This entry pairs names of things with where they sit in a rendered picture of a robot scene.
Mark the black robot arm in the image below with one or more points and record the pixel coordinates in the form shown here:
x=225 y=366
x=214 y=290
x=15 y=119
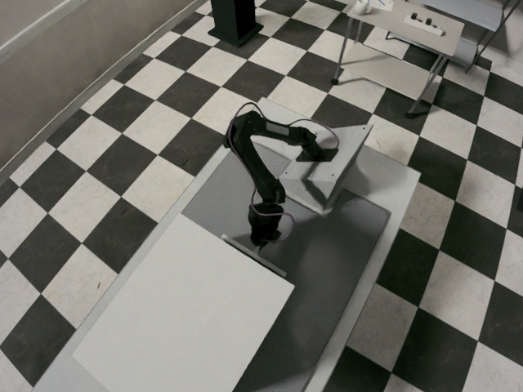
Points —
x=270 y=189

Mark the white boxy benchtop instrument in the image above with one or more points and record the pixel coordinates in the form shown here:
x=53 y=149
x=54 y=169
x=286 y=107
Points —
x=189 y=319

